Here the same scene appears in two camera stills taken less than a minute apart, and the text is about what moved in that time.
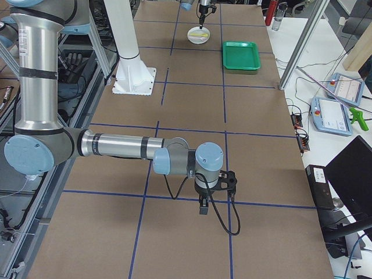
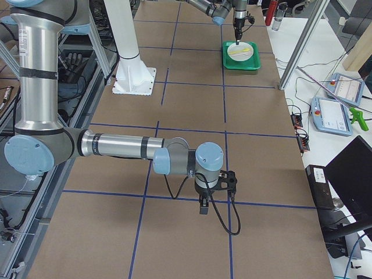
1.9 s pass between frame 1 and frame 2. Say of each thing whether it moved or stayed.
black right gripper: stayed
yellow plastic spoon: moved
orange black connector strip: stayed
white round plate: moved
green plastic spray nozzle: stayed
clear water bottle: stayed
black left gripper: moved
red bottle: stayed
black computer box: stayed
